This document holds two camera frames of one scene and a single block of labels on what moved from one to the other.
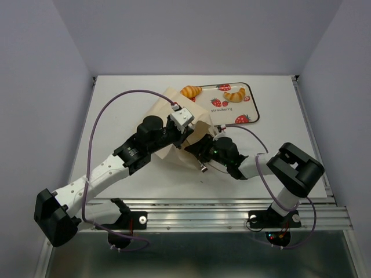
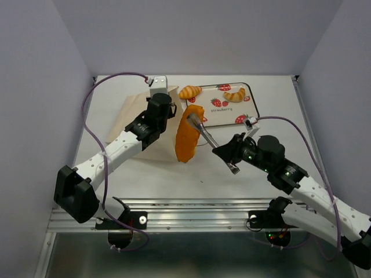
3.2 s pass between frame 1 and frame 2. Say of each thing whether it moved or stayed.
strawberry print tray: stayed
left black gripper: moved
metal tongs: moved
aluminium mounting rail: stayed
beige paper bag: moved
